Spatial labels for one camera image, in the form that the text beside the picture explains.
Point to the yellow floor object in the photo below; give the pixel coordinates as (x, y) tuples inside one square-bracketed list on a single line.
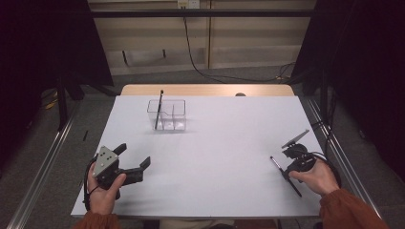
[(51, 104)]

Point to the black pen with silver end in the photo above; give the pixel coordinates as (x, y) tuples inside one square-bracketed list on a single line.
[(159, 108)]

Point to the small black floor object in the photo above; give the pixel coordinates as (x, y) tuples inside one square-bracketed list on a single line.
[(85, 135)]

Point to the white wall socket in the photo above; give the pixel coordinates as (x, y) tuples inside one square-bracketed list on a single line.
[(187, 4)]

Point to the black metal stand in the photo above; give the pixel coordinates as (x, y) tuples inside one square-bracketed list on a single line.
[(62, 101)]

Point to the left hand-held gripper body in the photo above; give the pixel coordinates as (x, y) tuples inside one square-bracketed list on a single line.
[(106, 163)]

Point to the dark curtain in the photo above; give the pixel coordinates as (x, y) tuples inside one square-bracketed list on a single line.
[(366, 63), (38, 47)]

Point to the person's left hand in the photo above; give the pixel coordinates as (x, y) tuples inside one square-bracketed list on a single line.
[(102, 200)]

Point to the person's right hand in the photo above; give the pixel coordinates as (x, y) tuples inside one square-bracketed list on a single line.
[(316, 179)]

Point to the wooden table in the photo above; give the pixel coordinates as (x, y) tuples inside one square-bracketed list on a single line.
[(203, 90)]

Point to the dark horizontal wall rail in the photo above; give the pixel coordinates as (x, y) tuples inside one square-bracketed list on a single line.
[(203, 13)]

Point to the white table mat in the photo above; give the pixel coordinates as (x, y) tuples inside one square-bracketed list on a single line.
[(216, 159)]

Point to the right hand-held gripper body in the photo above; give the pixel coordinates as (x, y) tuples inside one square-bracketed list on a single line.
[(299, 156)]

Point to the aluminium floor rail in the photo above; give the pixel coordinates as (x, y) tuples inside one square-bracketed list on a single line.
[(41, 173), (344, 159)]

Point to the clear acrylic pen holder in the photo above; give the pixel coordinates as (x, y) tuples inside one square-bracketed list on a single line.
[(178, 117)]

